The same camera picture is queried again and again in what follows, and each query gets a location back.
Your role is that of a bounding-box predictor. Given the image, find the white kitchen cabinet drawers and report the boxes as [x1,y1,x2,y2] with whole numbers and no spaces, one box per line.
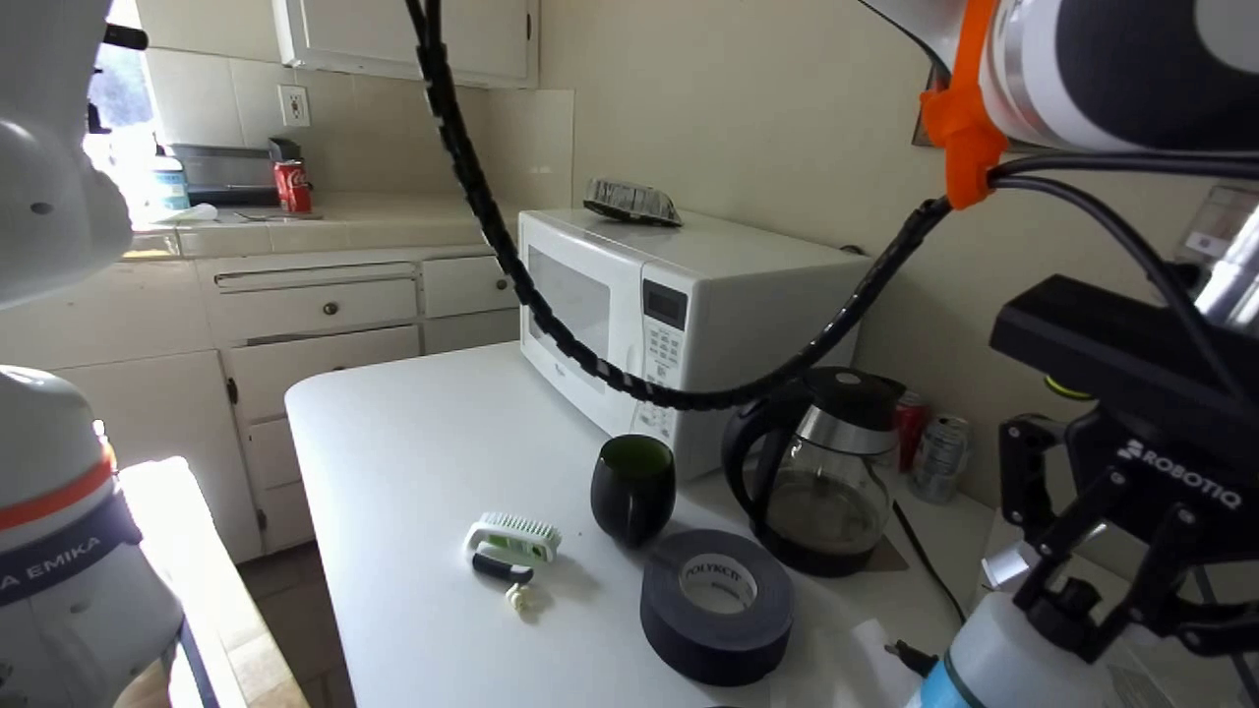
[199,248,519,554]

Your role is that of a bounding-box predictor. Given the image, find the grey duct tape roll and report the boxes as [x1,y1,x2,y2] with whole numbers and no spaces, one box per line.
[642,530,793,686]

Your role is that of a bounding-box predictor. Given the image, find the black cup green inside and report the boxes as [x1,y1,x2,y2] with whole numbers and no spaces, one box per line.
[588,432,675,547]

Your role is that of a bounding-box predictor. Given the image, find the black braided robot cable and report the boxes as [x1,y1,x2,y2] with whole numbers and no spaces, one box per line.
[401,0,1259,415]

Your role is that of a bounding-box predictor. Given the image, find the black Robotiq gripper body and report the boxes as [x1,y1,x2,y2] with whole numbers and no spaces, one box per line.
[999,411,1259,659]

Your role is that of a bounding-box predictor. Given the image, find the orange cable clamp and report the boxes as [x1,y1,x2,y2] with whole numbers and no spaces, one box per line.
[920,0,1008,210]

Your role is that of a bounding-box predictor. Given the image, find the red soda can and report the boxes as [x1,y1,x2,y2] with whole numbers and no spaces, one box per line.
[271,162,313,218]

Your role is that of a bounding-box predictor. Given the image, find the black remote on microwave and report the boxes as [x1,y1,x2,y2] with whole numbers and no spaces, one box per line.
[586,181,679,230]

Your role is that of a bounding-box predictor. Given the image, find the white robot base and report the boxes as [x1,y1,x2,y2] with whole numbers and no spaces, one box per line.
[0,0,199,708]

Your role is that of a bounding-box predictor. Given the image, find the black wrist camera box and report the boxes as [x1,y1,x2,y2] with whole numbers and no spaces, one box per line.
[990,274,1259,457]

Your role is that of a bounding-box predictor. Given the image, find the black power cord plug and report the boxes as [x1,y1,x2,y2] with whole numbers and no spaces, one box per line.
[886,500,967,678]

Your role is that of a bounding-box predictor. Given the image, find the wall power outlet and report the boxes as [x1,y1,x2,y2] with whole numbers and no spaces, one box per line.
[275,84,312,129]

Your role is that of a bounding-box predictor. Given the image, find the white scrub brush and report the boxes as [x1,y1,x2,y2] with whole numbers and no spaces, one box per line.
[463,513,561,582]

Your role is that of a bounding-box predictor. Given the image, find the silver soda can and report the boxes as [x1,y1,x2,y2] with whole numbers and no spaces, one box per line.
[912,415,970,505]

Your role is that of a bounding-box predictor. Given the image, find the glass kettle black handle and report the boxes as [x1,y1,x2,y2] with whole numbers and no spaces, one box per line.
[721,366,903,577]

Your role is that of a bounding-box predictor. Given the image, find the small cream plastic piece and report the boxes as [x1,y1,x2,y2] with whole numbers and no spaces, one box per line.
[503,582,533,619]

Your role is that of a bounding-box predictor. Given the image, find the white microwave oven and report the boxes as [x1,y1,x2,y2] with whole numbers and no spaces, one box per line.
[515,204,877,482]

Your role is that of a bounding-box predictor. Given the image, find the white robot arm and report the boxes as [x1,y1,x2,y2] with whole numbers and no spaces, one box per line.
[860,0,1259,662]

